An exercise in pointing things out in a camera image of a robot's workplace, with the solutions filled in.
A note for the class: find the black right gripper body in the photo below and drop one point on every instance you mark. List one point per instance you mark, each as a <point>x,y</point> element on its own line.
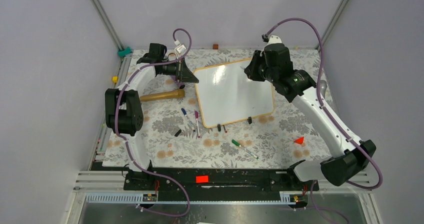
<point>259,71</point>

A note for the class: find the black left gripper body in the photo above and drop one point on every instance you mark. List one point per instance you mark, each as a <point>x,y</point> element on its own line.
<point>174,69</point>

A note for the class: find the yellow framed whiteboard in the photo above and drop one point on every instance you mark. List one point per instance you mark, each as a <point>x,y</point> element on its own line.
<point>226,95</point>

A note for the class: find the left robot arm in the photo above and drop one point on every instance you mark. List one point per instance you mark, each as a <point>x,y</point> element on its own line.
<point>123,108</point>

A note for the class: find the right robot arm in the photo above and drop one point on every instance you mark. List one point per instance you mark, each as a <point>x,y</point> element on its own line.
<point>349,153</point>

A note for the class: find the purple glitter microphone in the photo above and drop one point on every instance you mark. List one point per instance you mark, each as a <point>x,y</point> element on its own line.
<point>179,84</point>

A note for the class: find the blue capped white marker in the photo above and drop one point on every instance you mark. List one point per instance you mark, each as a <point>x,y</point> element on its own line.
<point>188,120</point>

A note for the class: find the magenta capped white marker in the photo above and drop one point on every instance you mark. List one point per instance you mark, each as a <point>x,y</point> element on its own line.
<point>196,113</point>

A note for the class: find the teal corner clip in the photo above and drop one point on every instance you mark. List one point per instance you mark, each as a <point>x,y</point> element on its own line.
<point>124,52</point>

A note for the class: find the yellow small cube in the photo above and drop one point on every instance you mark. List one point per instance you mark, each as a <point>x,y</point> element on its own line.
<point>115,79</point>

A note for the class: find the silver microphone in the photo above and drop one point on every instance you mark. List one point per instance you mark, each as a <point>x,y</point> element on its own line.
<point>323,86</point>

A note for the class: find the green capped white marker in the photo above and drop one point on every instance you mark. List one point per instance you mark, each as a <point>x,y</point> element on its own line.
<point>241,146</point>

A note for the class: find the red triangular block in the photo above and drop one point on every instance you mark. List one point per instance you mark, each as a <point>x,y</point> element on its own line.
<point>300,141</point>

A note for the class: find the red tape label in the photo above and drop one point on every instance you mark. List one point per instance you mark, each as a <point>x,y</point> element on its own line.
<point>201,179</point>

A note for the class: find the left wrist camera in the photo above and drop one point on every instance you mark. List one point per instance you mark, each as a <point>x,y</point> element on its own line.
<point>180,48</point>

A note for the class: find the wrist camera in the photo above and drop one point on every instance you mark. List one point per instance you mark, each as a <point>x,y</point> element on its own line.
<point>271,39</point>
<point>180,48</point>

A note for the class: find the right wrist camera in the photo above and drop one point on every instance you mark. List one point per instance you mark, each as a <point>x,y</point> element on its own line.
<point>271,39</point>

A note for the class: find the whiteboard wire stand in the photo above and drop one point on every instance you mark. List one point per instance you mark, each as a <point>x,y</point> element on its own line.
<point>237,124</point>

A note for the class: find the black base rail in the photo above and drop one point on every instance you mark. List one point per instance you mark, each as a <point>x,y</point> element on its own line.
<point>178,184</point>

